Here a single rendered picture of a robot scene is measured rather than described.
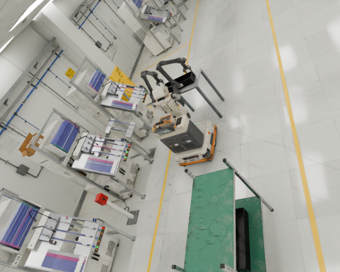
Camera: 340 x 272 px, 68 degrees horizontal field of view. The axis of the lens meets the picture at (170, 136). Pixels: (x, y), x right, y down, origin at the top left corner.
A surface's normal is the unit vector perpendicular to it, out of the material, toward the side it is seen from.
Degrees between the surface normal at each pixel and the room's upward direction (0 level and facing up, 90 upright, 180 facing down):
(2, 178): 90
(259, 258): 0
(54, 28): 90
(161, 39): 90
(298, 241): 0
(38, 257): 47
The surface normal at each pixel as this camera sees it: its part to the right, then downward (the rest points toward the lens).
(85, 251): 0.15, -0.61
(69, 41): -0.15, 0.77
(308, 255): -0.61, -0.57
